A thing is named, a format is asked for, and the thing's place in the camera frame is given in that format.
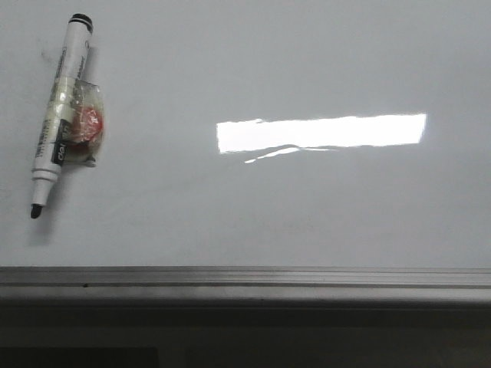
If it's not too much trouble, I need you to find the white black whiteboard marker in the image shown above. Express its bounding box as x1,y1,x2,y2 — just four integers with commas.
30,13,104,219

